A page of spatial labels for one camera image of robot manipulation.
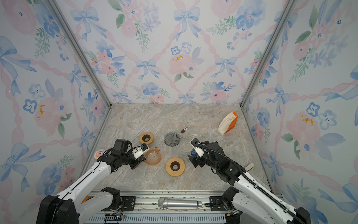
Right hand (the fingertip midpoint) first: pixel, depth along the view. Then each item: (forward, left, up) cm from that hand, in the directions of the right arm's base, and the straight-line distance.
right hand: (194, 148), depth 76 cm
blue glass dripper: (-7, +1, +8) cm, 11 cm away
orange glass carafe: (+2, +26, -16) cm, 31 cm away
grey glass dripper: (+13, +14, -13) cm, 23 cm away
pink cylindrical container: (-1, +56, -6) cm, 56 cm away
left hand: (0, +31, -10) cm, 32 cm away
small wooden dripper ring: (+16, +33, -14) cm, 40 cm away
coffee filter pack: (+26, -26, -10) cm, 38 cm away
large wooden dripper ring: (-4, +11, -17) cm, 21 cm away
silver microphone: (-24, +10, -14) cm, 30 cm away
